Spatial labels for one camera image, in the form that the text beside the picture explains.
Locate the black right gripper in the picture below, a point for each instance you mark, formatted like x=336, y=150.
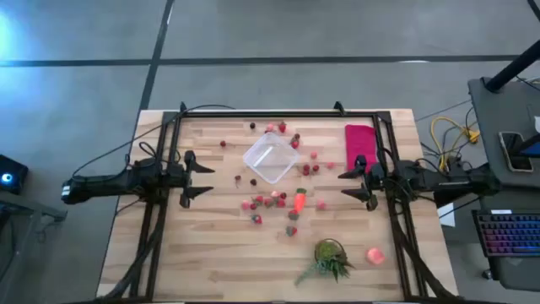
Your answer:
x=379, y=179

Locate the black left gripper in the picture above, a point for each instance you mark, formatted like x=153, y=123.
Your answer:
x=177, y=176

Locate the dark red stemmed toy cherry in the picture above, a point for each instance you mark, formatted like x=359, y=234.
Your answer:
x=237, y=178

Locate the orange toy carrot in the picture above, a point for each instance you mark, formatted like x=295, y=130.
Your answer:
x=299, y=202

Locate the red toy strawberry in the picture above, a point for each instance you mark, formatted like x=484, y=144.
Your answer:
x=256, y=219
x=295, y=144
x=282, y=126
x=291, y=231
x=293, y=215
x=268, y=202

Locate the large pink toy peach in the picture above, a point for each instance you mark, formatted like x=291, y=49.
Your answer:
x=375, y=256

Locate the clear plastic tupperware container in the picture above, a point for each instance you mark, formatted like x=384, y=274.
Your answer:
x=272, y=158

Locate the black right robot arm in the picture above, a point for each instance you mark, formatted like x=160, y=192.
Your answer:
x=455, y=181

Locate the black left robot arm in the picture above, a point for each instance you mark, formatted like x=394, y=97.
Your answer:
x=105, y=186

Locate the magenta folded cloth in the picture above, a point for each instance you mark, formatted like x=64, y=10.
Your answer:
x=360, y=141

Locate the potted green succulent plant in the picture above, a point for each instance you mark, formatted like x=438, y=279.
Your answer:
x=329, y=253

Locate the white paper sheet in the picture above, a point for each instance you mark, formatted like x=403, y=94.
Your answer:
x=448, y=216

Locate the grey side desk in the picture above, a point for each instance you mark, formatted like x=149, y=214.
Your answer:
x=493, y=118

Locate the backlit computer keyboard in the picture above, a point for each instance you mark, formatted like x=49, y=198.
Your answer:
x=506, y=232

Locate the smartphone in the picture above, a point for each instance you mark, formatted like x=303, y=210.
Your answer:
x=515, y=152

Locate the grey metal stand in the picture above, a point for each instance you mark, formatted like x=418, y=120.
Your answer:
x=29, y=209

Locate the black box with blue light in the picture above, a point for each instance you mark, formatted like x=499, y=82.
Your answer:
x=14, y=173

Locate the grey keyboard desk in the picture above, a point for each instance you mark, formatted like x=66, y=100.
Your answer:
x=519, y=274

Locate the black pole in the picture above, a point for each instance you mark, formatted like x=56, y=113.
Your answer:
x=512, y=67

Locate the black metal table frame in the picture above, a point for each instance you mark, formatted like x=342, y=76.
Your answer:
x=211, y=114

